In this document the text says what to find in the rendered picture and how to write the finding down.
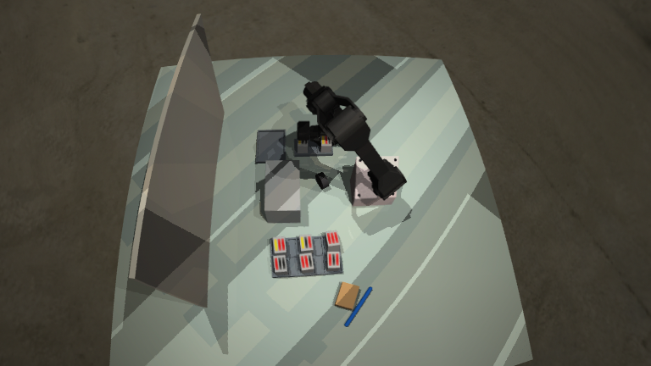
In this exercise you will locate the blue rod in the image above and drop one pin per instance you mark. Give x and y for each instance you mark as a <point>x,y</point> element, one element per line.
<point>361,302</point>

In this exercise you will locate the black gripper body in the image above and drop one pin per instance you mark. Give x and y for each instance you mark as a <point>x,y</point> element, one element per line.
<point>304,132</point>

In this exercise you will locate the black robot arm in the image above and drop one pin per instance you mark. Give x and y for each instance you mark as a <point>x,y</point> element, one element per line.
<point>348,128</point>

